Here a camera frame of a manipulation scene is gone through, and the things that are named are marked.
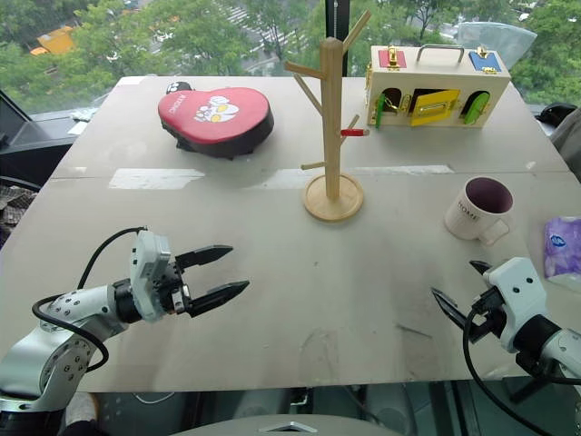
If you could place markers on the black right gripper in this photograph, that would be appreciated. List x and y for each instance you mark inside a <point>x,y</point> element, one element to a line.
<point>488,318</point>

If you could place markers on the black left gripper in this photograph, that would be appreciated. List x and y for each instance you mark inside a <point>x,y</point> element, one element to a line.
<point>174,290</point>

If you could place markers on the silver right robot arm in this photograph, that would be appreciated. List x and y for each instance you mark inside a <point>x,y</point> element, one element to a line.
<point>565,349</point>

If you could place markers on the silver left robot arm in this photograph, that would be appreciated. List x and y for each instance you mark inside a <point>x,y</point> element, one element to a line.
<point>68,309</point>

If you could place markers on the wooden mug tree stand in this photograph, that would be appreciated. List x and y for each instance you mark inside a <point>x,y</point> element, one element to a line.
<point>332,136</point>

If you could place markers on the white mug purple inside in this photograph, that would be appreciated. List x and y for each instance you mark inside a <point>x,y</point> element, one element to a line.
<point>472,218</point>

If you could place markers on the purple tissue pack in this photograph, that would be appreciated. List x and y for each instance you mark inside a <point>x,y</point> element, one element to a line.
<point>563,245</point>

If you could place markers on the red heart-shaped cushion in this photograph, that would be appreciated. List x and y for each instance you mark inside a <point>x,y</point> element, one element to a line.
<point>213,120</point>

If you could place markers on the black and white plush toy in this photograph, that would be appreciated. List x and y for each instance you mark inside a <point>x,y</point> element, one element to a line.
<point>179,86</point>

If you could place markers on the black rounded object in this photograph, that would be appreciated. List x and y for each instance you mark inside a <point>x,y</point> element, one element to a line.
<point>556,113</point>

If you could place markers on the small white packet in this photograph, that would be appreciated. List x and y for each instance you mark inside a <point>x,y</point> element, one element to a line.
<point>82,115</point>

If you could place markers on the dark woven basket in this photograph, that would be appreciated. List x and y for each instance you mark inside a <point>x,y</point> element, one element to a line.
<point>16,209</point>

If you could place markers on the dark side desk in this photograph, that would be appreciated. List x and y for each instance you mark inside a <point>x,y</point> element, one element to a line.
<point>32,141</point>

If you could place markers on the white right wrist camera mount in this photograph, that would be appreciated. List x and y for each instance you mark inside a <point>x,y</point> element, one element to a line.
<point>517,290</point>

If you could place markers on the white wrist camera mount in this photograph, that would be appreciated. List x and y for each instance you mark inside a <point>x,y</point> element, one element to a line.
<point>147,272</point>
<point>517,290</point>

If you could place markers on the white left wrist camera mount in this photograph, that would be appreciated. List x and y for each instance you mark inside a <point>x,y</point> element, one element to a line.
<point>147,272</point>

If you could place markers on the black window frame post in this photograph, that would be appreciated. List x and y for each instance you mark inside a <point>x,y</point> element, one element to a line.
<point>337,22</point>

